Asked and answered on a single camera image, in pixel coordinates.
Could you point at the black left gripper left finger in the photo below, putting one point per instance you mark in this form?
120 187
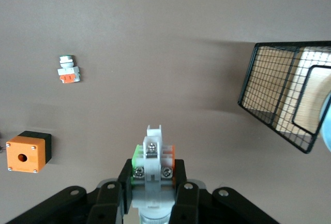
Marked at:
111 200

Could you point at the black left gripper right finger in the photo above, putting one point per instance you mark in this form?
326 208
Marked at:
186 200

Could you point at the small orange white connector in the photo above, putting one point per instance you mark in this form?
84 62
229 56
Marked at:
152 169

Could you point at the light blue round plate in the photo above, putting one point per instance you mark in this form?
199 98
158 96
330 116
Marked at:
327 125

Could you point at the orange button box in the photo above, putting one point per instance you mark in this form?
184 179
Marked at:
26 156

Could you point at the small orange grey connector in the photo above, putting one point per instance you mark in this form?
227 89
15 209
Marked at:
68 71

